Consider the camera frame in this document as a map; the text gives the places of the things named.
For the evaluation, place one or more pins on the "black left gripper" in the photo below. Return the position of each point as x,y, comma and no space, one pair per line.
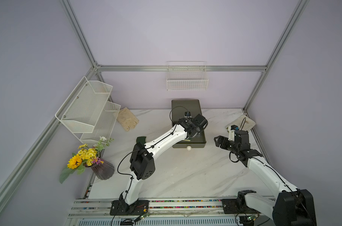
198,132

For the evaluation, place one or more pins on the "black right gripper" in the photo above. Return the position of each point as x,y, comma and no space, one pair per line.
224,139

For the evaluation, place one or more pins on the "olive white yellow drawer cabinet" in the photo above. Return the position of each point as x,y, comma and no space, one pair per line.
181,106

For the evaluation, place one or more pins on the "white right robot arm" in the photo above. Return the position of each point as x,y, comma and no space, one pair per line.
291,206

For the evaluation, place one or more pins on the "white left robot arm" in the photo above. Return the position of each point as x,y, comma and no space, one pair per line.
143,156

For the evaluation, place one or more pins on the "green fallen leaf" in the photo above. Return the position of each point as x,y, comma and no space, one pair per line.
141,140

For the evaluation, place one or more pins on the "beige work glove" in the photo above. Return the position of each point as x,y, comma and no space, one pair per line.
127,119

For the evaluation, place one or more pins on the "purple glass vase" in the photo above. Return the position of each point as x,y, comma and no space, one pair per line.
103,169

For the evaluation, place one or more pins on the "white mesh two-tier shelf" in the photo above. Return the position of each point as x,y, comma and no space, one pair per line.
89,113

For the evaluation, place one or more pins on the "yellow sunflower bouquet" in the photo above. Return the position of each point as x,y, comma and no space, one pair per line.
84,158

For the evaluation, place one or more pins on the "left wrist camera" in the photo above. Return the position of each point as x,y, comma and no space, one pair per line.
188,115

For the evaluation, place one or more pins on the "white wire wall basket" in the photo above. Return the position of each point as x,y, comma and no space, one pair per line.
187,76

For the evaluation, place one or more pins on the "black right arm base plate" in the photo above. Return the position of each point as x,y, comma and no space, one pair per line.
231,206

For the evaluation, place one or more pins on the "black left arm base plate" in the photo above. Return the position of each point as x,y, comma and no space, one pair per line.
122,209

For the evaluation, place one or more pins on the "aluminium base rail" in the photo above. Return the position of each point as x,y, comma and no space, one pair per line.
205,211

